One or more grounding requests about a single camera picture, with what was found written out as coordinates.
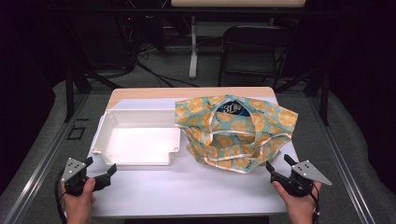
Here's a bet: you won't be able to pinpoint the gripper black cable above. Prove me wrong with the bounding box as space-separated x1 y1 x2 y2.
309 182 322 224
54 170 68 224

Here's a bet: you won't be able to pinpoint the orange-print cloth bag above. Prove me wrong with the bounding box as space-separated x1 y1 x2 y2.
174 94 299 175

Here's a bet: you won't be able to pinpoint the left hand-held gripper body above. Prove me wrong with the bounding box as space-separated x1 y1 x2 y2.
61 157 96 197

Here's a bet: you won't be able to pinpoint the person's right hand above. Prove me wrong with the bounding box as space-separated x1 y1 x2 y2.
272 180 319 224

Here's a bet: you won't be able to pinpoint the white table mat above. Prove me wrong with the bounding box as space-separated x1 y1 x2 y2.
88 96 292 218

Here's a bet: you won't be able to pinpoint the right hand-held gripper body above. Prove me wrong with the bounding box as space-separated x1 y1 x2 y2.
270 160 332 198

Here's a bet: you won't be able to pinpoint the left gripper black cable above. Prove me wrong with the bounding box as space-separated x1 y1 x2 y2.
54 170 68 224

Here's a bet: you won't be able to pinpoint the blue snack pouch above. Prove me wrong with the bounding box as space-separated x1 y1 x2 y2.
214 100 252 118

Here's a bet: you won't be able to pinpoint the aluminium rail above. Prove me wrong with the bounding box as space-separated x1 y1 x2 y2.
2 92 91 224
307 95 376 224

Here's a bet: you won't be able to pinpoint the dark computer tower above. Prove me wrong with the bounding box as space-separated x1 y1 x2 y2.
73 13 135 71

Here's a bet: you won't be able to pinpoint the beige desk with white leg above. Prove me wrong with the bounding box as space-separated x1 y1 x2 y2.
170 0 308 80

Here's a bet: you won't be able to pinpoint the white plastic box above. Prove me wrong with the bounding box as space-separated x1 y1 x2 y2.
90 107 182 167

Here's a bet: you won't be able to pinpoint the person's left hand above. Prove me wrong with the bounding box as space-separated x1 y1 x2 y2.
60 176 96 224

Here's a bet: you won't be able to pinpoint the black metal stand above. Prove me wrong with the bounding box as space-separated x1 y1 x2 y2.
64 66 123 123
275 66 331 127

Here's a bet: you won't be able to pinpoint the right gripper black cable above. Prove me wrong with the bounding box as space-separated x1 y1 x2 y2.
309 182 322 224

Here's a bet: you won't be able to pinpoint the black folding chair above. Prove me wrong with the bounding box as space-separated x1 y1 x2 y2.
218 24 295 90

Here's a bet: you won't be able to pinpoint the black floor cables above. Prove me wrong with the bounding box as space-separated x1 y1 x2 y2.
134 46 200 89

